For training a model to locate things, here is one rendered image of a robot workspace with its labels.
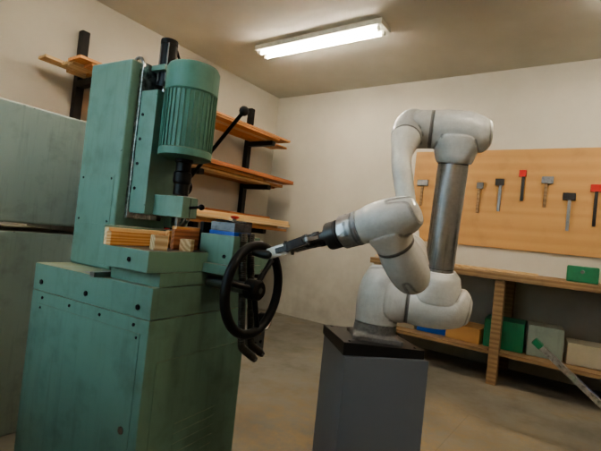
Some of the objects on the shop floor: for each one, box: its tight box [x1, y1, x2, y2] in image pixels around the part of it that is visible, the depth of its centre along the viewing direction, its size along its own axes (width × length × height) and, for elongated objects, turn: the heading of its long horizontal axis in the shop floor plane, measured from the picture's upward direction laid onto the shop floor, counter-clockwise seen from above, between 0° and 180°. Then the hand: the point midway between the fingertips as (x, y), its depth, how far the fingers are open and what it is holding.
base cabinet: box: [14, 289, 247, 451], centre depth 146 cm, size 45×58×71 cm
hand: (277, 251), depth 121 cm, fingers closed
